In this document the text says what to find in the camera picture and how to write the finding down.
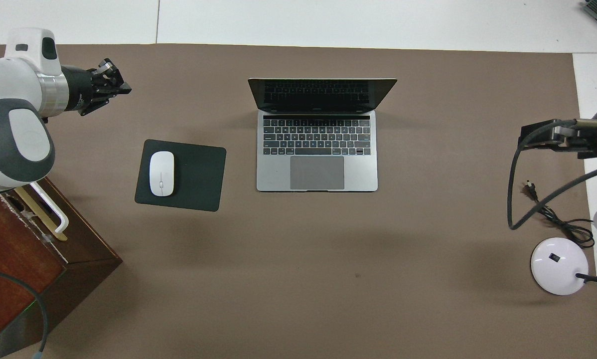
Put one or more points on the black mouse pad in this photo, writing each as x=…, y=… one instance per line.
x=199, y=174

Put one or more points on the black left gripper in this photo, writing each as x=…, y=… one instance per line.
x=79, y=89

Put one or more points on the dark wooden box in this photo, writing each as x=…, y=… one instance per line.
x=19, y=279

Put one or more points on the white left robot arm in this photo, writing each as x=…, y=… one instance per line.
x=9, y=75

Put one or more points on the white desk lamp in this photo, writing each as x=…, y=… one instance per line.
x=557, y=269

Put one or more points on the brown table mat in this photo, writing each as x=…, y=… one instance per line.
x=328, y=274

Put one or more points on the silver grey laptop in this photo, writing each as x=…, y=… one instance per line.
x=278, y=174

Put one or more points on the white computer mouse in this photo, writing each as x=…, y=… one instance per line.
x=161, y=174

